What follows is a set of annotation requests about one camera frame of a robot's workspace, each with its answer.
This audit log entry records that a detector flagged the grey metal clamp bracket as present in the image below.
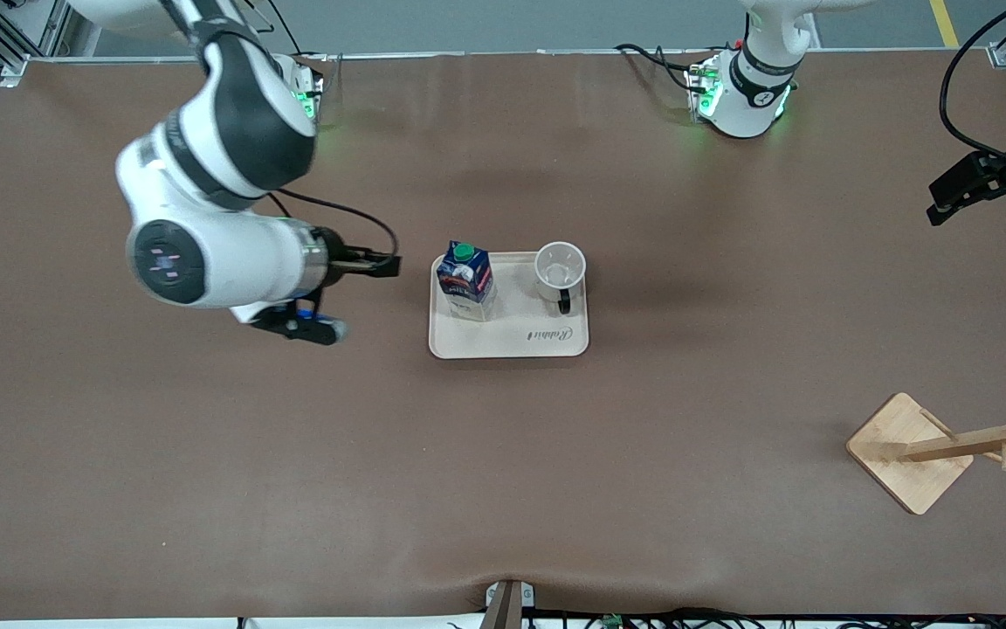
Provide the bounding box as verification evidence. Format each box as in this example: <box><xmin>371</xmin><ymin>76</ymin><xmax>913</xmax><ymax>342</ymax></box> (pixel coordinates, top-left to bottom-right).
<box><xmin>486</xmin><ymin>579</ymin><xmax>536</xmax><ymax>611</ymax></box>

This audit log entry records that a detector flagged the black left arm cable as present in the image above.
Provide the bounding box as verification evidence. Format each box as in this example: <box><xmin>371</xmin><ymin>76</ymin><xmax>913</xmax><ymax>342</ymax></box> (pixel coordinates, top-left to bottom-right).
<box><xmin>940</xmin><ymin>0</ymin><xmax>1006</xmax><ymax>164</ymax></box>

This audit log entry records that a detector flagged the brown camera pole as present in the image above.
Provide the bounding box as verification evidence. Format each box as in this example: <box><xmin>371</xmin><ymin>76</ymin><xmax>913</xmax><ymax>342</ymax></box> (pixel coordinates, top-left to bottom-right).
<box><xmin>479</xmin><ymin>581</ymin><xmax>523</xmax><ymax>629</ymax></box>

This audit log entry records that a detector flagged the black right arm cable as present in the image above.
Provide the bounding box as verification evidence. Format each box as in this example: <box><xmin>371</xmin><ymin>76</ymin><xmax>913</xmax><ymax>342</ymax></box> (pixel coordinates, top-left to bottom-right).
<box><xmin>269</xmin><ymin>187</ymin><xmax>402</xmax><ymax>263</ymax></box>

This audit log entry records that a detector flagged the black left base cable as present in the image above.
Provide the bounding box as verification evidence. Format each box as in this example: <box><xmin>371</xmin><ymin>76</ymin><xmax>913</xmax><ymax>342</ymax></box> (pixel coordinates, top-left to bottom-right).
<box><xmin>614</xmin><ymin>43</ymin><xmax>706</xmax><ymax>93</ymax></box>

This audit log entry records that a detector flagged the wooden cup rack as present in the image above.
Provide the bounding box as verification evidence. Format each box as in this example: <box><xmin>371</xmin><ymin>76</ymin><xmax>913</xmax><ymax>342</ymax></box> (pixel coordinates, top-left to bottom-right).
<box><xmin>845</xmin><ymin>384</ymin><xmax>1006</xmax><ymax>516</ymax></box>

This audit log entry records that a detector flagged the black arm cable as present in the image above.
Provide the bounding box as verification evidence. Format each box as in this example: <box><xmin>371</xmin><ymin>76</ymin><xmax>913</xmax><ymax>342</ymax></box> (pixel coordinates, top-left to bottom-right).
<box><xmin>940</xmin><ymin>0</ymin><xmax>1006</xmax><ymax>164</ymax></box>
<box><xmin>269</xmin><ymin>187</ymin><xmax>402</xmax><ymax>263</ymax></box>

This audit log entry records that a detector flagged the beige plastic tray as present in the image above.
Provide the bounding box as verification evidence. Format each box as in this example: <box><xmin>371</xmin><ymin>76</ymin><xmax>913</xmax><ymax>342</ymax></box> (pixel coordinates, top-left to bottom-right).
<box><xmin>429</xmin><ymin>252</ymin><xmax>590</xmax><ymax>360</ymax></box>

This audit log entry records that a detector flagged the blue milk carton green cap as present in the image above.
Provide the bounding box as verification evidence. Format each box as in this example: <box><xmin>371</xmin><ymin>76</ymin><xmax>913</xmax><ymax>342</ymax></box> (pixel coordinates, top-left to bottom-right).
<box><xmin>436</xmin><ymin>240</ymin><xmax>498</xmax><ymax>323</ymax></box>

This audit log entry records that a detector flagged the black base cable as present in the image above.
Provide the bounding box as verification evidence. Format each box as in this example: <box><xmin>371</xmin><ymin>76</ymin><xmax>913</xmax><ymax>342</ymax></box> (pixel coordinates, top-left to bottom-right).
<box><xmin>272</xmin><ymin>0</ymin><xmax>331</xmax><ymax>64</ymax></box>
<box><xmin>614</xmin><ymin>43</ymin><xmax>706</xmax><ymax>93</ymax></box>

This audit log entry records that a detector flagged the brown table mat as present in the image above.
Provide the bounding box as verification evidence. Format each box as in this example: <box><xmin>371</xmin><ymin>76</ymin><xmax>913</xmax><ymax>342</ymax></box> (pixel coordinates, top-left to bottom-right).
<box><xmin>0</xmin><ymin>51</ymin><xmax>1006</xmax><ymax>623</ymax></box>

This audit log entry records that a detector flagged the black right base cable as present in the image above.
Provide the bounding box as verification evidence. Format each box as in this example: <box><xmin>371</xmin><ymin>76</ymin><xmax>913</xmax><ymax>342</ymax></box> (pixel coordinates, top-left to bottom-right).
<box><xmin>272</xmin><ymin>0</ymin><xmax>331</xmax><ymax>64</ymax></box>

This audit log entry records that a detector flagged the white smiley cup black handle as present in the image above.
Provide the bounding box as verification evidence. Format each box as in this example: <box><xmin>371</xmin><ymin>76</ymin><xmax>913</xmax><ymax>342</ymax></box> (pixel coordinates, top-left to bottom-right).
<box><xmin>535</xmin><ymin>242</ymin><xmax>588</xmax><ymax>316</ymax></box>

